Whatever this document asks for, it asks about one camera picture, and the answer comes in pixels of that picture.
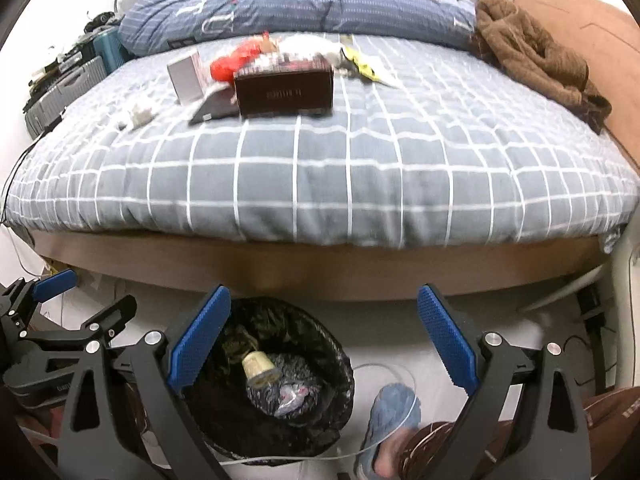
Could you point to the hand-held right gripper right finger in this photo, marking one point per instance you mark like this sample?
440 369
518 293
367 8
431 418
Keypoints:
447 340

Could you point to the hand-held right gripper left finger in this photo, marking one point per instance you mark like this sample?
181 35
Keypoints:
197 340

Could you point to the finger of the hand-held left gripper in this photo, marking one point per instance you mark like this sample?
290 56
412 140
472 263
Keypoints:
55 283
112 316

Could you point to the black-lined trash bin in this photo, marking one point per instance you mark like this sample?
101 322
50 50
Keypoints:
300 425

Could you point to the red plastic bag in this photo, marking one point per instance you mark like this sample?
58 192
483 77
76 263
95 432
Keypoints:
230 66

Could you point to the small beige cup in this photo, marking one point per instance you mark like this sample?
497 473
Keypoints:
257 367

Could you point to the blue slipper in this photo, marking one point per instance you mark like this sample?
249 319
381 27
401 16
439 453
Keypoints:
395 402

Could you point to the clear plastic wrapper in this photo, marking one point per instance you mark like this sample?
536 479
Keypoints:
292 396

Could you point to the person's foot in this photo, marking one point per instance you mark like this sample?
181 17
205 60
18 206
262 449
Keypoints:
386 462

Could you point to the person's brown trousers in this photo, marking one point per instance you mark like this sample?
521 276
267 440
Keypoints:
612 410

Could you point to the crumpled white paper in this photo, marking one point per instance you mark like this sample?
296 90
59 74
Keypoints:
136 115

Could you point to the grey suitcase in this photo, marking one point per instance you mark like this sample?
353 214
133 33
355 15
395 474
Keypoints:
65 90

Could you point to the grey checked bedsheet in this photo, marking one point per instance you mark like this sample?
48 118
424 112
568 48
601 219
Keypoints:
350 170

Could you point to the teal suitcase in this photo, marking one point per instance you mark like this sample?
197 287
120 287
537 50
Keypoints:
107 47

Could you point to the small grey box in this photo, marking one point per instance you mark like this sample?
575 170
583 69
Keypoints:
186 80

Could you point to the dark brown box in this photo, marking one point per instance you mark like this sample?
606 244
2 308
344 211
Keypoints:
282 94

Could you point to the dark desk clutter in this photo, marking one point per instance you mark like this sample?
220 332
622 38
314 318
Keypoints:
102 19

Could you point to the yellow packet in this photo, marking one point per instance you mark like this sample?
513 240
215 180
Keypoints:
362 65

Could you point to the brown jacket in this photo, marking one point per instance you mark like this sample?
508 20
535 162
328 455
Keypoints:
530 55

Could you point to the wooden headboard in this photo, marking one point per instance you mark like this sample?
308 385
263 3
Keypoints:
590 25

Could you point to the blue patterned quilt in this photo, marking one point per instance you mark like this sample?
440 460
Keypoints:
300 7

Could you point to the wooden bed frame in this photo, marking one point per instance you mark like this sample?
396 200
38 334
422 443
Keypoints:
300 267

